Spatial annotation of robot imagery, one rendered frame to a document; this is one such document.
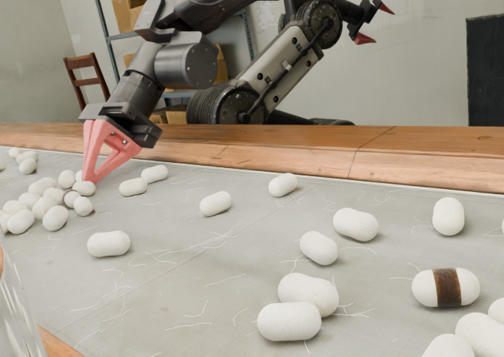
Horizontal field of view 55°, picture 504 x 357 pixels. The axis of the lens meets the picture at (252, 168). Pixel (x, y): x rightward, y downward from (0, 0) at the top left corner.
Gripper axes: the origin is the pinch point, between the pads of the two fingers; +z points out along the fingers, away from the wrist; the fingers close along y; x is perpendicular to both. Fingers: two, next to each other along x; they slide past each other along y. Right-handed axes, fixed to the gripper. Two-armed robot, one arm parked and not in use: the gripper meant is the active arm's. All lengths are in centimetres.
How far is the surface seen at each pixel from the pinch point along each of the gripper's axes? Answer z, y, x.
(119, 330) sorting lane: 12.8, 30.4, -8.9
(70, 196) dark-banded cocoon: 3.7, 4.2, -3.1
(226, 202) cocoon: -0.2, 23.8, 1.0
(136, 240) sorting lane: 6.3, 19.7, -3.3
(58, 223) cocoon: 7.3, 9.3, -5.3
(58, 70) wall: -158, -429, 132
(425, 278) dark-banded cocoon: 3.9, 45.4, -3.7
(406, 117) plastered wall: -125, -58, 169
